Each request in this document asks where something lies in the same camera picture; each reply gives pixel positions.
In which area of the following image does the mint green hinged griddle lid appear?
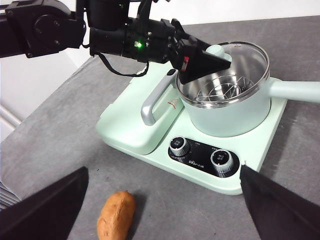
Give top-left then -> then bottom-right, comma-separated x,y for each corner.
95,71 -> 186,156

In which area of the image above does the glass lid with green knob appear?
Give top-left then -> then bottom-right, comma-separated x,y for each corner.
176,41 -> 272,107

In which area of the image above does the mint green breakfast machine base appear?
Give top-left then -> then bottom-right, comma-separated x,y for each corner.
95,71 -> 295,196

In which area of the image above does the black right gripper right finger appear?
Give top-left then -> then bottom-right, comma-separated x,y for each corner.
239,165 -> 320,240

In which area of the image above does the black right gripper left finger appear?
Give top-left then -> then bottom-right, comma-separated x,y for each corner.
0,166 -> 90,240

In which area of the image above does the steel steamer rack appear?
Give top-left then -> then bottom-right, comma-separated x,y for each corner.
193,74 -> 256,102

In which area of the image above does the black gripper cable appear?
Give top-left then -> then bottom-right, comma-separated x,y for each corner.
98,51 -> 151,78

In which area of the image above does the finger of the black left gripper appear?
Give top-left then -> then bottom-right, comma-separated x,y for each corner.
178,43 -> 232,85
186,34 -> 214,52

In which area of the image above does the mint green pot with handle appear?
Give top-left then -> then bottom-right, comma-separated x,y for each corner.
176,72 -> 320,138

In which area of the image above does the brown sweet potato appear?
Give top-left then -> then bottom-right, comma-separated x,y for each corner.
96,190 -> 137,240

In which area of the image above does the silver control dial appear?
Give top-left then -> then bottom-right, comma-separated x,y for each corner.
168,136 -> 192,158
209,149 -> 235,176

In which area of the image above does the chrome griddle lid handle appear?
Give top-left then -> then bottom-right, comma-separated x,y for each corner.
140,69 -> 180,127

